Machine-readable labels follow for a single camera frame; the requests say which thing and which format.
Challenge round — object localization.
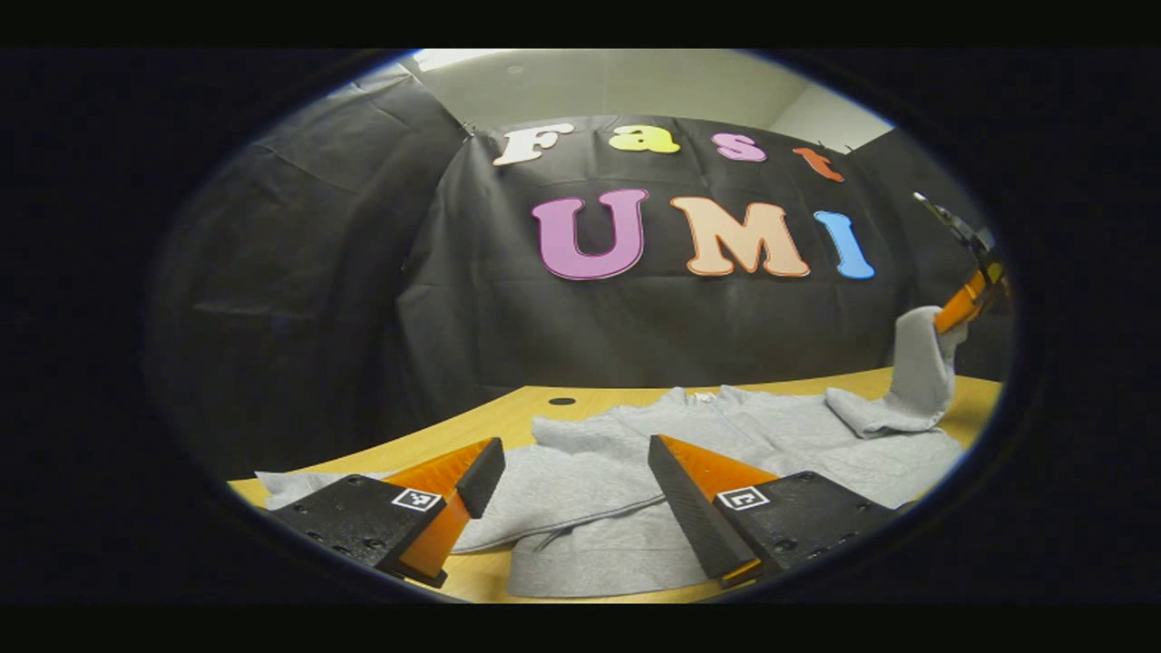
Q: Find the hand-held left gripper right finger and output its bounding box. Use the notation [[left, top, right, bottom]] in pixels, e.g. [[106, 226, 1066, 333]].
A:
[[648, 434, 901, 589]]

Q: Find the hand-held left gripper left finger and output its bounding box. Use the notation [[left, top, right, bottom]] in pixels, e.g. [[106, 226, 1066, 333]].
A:
[[263, 437, 506, 590]]

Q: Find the grey sweatshirt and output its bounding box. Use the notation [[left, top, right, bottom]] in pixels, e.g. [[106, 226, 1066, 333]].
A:
[[256, 306, 970, 599]]

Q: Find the black backdrop cloth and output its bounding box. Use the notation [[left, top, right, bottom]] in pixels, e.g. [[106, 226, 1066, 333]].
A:
[[150, 63, 1015, 482]]

